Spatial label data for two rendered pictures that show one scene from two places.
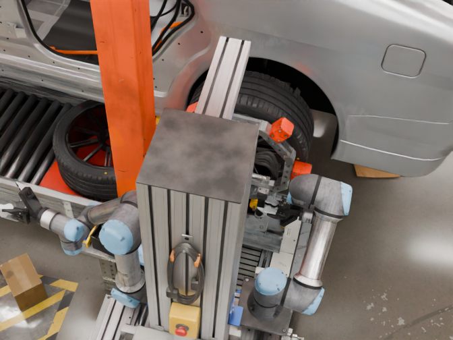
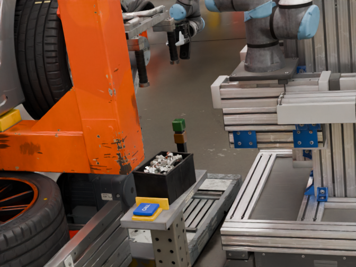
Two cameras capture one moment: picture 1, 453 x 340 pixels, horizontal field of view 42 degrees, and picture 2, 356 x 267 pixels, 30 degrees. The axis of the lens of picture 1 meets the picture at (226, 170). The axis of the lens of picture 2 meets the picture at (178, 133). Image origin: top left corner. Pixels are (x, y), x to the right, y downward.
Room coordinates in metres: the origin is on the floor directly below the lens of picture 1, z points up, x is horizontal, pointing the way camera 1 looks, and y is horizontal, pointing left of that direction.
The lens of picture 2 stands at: (1.03, 2.67, 1.45)
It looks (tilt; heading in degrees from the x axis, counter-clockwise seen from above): 20 degrees down; 283
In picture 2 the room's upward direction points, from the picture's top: 8 degrees counter-clockwise
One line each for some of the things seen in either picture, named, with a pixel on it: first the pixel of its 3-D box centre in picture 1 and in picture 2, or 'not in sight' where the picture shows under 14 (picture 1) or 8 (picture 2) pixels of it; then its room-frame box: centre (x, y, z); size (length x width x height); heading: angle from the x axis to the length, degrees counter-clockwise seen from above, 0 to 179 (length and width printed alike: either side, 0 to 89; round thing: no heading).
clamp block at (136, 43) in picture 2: not in sight; (131, 43); (1.73, 0.15, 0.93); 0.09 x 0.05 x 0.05; 169
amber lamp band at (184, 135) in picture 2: not in sight; (180, 137); (1.54, 0.35, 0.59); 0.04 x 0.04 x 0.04; 79
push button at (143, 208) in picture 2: not in sight; (146, 210); (1.62, 0.71, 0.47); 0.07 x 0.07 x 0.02; 79
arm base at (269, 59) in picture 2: not in sight; (263, 53); (1.21, 0.28, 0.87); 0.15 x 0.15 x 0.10
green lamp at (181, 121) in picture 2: not in sight; (178, 124); (1.54, 0.35, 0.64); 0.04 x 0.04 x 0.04; 79
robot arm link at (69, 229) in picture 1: (67, 227); not in sight; (1.18, 0.57, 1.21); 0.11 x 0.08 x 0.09; 68
